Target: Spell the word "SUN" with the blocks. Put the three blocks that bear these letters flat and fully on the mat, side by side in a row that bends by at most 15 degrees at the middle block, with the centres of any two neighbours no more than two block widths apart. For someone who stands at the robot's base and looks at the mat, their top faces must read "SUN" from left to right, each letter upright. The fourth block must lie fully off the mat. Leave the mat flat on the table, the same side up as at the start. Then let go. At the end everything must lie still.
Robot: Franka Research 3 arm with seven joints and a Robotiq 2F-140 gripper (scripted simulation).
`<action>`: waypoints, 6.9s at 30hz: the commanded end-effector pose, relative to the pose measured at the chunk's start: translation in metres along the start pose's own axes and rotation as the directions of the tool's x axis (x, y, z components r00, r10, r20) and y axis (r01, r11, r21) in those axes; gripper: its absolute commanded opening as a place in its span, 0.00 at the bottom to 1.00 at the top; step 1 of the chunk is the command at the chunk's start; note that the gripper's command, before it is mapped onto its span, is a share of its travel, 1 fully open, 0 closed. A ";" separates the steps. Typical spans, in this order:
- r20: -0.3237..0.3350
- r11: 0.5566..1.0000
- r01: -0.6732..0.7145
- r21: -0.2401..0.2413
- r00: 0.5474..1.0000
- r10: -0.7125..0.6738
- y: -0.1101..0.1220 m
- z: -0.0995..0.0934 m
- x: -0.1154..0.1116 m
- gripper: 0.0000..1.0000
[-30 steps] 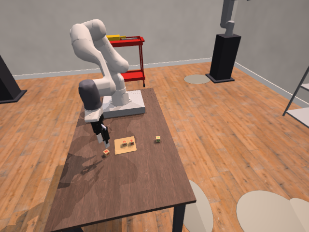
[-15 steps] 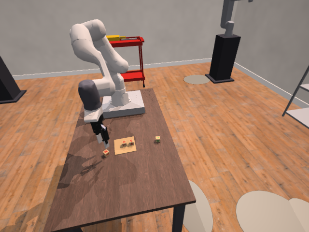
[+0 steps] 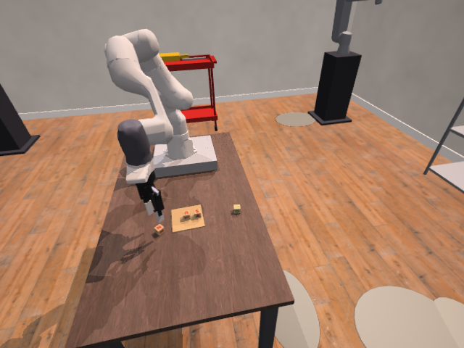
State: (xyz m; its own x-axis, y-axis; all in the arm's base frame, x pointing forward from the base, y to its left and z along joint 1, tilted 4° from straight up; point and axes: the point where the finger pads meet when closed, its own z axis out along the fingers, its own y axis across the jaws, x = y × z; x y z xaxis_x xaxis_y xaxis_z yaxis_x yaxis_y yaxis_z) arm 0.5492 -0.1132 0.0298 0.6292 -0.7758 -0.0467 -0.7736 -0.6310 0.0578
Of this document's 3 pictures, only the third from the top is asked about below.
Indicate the peach flat mat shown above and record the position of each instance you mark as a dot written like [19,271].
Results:
[179,224]

